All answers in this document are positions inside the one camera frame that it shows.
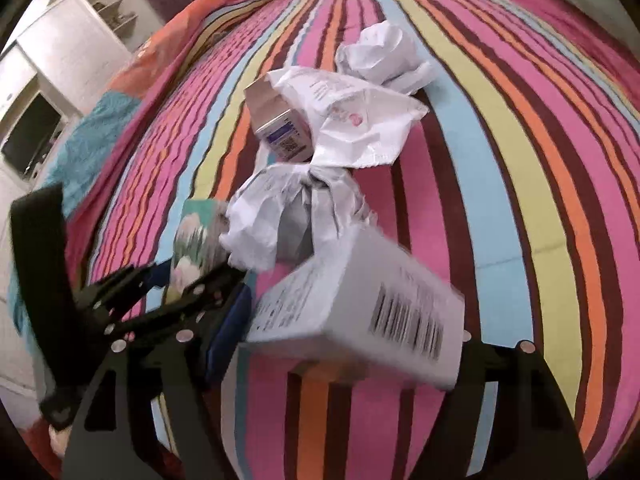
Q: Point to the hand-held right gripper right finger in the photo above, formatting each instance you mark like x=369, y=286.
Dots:
x=480, y=375

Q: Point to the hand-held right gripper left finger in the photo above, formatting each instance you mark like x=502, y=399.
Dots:
x=232, y=320

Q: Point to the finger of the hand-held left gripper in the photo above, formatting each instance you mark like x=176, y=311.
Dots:
x=125, y=282
x=200, y=300

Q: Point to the teal floral box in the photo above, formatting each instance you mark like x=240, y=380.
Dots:
x=197, y=240

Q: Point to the white barcode box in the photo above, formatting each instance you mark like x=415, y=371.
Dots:
x=350, y=310

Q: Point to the crumpled grey white paper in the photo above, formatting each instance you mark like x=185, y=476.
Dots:
x=295, y=210

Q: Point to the orange teal quilt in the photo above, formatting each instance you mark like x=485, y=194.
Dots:
x=100, y=150

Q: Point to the dark screen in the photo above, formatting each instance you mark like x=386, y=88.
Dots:
x=30, y=135

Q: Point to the red rug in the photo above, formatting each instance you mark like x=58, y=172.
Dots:
x=40, y=447

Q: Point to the striped bed sheet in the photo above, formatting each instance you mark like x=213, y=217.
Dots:
x=500, y=185

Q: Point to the small white box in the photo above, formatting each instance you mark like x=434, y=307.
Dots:
x=277, y=125

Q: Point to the white wardrobe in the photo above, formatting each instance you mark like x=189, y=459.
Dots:
x=65, y=45

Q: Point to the crumpled white tissue front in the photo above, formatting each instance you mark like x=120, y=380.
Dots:
x=360, y=125

